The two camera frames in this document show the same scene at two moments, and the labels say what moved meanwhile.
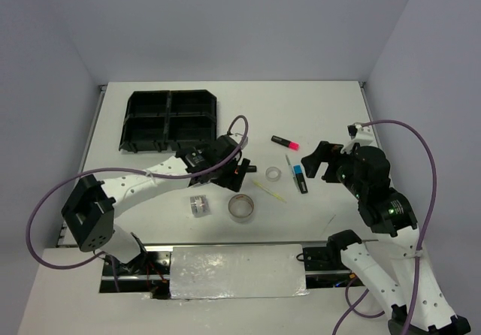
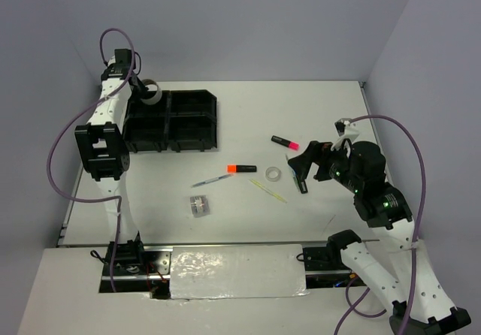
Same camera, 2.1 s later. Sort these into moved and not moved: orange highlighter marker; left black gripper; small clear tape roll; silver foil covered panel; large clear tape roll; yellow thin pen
Moved: large clear tape roll; left black gripper
Not moved: small clear tape roll; yellow thin pen; silver foil covered panel; orange highlighter marker
